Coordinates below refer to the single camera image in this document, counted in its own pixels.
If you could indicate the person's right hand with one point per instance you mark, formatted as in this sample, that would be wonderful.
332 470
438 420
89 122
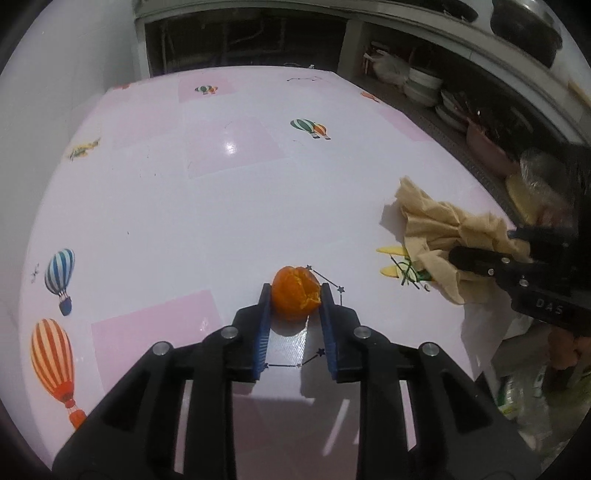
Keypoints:
567 348

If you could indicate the orange tangerine peel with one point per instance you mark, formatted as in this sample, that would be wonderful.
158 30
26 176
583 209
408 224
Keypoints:
293 290

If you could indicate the crumpled clear plastic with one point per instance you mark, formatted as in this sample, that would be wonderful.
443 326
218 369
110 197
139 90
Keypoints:
526 410

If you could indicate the pink basin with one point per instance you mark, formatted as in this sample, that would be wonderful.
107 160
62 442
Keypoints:
489 147

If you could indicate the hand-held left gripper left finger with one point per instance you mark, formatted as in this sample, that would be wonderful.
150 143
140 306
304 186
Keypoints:
263 332

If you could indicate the grey kitchen counter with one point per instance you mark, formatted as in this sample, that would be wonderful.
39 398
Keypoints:
461 41

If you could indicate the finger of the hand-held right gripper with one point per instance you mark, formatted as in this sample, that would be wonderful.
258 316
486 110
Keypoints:
480 261
545 236

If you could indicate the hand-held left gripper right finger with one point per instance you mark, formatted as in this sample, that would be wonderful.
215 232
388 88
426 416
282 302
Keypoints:
328 332

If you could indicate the wrinkled clear plastic bag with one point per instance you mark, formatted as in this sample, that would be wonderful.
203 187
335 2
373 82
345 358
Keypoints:
540 180

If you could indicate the white plastic bag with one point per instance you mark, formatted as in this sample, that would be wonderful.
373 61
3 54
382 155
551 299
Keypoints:
390 67

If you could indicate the black wok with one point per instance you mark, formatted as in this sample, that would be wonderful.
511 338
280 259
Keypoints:
526 27

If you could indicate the beige cloth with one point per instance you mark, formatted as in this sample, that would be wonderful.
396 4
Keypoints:
443 221

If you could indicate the stack of white bowls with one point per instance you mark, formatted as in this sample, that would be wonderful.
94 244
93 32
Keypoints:
422 85

